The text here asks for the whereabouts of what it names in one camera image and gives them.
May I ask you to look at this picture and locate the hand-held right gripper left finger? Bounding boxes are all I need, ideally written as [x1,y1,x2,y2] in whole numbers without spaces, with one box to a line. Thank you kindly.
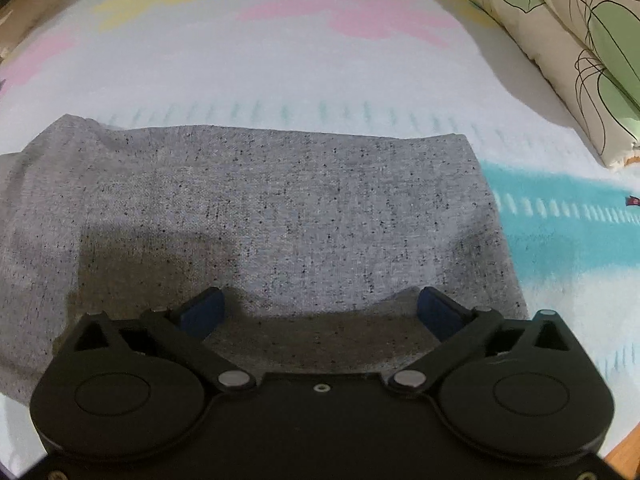
[75,287,253,391]

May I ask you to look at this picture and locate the grey speckled pants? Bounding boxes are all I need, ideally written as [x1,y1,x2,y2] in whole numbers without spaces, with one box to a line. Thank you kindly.
[0,114,531,406]

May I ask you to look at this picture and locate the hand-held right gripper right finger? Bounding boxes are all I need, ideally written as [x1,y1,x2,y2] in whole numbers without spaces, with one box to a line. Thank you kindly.
[389,287,571,393]

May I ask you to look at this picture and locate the cream pillow green leaf print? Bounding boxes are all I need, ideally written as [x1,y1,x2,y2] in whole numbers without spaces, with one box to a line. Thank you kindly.
[500,0,640,93]
[448,0,640,170]

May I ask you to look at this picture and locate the floral printed blanket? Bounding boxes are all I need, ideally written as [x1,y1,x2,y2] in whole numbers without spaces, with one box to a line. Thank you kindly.
[0,0,640,476]

